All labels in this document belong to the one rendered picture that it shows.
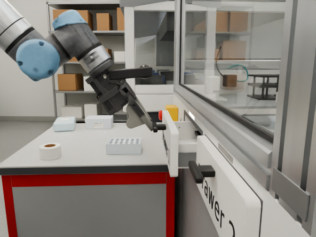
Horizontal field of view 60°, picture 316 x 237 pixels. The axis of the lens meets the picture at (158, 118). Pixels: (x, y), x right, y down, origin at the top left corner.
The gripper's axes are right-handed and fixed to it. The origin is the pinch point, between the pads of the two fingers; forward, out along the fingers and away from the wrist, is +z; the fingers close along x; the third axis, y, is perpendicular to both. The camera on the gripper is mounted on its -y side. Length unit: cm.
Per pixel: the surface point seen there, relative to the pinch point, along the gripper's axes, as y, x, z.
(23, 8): 107, -437, -207
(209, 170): -6.6, 32.8, 5.2
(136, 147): 11.4, -19.8, 8.1
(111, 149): 18.9, -20.0, 3.4
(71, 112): 140, -392, -16
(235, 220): -5.9, 42.9, 7.7
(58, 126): 42, -53, -14
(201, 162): -5.9, 22.8, 7.7
